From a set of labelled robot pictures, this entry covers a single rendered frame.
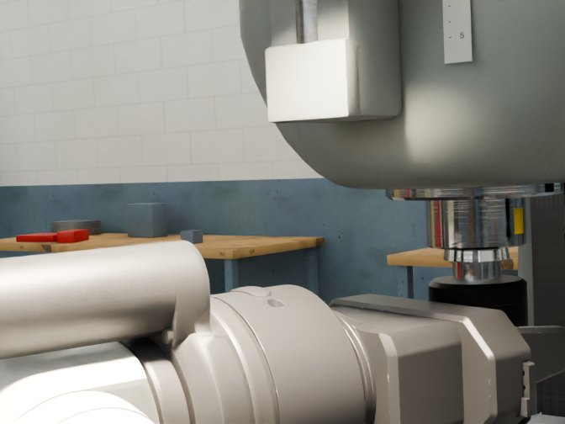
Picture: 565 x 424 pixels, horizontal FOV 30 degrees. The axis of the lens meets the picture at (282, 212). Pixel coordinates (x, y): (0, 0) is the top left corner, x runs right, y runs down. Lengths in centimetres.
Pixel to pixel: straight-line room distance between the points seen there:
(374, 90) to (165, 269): 11
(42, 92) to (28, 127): 30
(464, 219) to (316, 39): 13
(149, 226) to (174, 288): 590
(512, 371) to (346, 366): 8
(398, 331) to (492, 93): 10
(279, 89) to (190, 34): 607
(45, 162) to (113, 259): 714
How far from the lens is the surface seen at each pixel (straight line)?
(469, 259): 50
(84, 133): 719
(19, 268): 36
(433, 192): 48
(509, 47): 42
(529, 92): 42
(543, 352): 51
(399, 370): 43
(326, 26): 41
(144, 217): 631
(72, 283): 37
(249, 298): 42
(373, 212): 562
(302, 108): 41
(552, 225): 90
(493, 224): 49
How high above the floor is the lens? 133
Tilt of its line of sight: 3 degrees down
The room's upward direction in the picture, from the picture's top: 2 degrees counter-clockwise
